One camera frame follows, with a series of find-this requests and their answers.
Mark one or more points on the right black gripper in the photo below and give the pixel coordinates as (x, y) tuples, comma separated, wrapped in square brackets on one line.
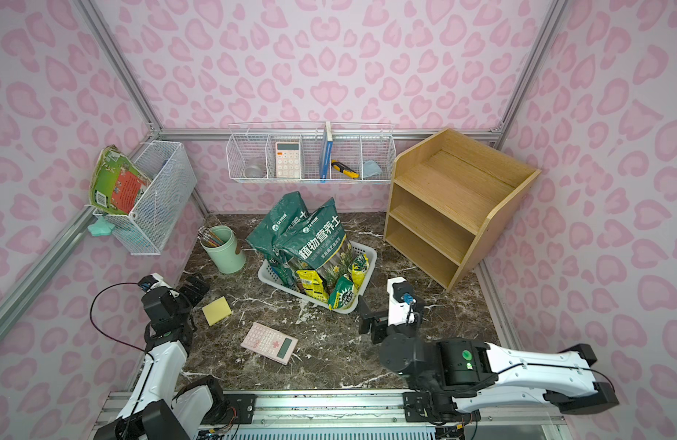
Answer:
[(375, 324)]

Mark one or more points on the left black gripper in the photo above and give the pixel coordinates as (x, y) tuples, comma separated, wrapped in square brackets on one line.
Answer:
[(190, 291)]

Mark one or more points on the small yellow green bag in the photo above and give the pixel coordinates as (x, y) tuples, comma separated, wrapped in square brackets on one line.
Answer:
[(343, 294), (359, 269), (313, 285)]

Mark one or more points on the dark green soil bag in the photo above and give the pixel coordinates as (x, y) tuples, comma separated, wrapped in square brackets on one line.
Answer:
[(318, 243), (289, 211)]

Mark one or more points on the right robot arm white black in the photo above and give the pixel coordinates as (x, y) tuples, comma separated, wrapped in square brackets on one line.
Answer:
[(451, 380)]

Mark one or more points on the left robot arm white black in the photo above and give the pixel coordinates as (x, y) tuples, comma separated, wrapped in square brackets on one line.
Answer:
[(155, 409)]

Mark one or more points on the green red snack bag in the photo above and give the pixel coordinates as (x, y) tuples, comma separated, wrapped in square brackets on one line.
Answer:
[(117, 184)]

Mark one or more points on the wooden shelf unit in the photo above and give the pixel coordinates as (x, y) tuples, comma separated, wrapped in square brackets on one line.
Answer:
[(451, 197)]

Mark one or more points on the yellow sticky note pad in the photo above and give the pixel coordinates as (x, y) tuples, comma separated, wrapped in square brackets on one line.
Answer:
[(217, 311)]

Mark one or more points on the white plastic basket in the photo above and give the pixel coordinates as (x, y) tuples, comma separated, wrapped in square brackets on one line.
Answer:
[(266, 276)]

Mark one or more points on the mint green pencil cup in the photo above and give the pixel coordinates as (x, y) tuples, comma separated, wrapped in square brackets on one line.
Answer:
[(228, 258)]

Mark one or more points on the bundle of coloured pencils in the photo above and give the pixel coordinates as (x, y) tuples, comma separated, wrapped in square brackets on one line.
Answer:
[(208, 238)]

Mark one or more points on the pink calculator on floor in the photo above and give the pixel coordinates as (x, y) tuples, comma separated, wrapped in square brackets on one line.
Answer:
[(269, 343)]

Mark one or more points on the mint green star hook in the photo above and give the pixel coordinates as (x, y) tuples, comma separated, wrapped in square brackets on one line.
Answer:
[(101, 228)]

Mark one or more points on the white mesh side basket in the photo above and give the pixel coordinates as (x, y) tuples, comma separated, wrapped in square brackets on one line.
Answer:
[(147, 228)]

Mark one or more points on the light blue cup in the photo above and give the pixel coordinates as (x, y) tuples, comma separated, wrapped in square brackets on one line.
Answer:
[(371, 170)]

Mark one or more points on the clear glass bowl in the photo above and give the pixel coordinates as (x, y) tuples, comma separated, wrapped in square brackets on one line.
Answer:
[(255, 169)]

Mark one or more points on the yellow utility knife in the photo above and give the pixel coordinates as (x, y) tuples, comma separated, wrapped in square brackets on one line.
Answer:
[(345, 170)]

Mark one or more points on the blue book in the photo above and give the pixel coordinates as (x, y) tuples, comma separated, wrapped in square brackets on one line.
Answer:
[(325, 157)]

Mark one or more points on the pink calculator in basket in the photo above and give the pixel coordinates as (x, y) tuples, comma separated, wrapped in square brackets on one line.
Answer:
[(288, 162)]

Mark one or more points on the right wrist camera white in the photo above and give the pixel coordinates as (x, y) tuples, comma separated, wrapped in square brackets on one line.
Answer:
[(400, 300)]

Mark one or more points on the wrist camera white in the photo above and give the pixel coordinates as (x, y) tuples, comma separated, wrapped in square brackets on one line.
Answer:
[(152, 282), (400, 300)]

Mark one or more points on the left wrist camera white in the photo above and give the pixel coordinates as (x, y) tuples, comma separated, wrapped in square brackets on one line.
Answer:
[(152, 282)]

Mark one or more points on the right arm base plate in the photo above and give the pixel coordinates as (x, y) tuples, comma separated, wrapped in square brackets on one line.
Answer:
[(422, 407)]

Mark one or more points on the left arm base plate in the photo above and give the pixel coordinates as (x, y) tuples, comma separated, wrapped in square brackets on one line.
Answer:
[(234, 410)]

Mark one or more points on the white wire wall basket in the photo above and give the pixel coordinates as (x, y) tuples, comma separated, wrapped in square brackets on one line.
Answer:
[(353, 143)]

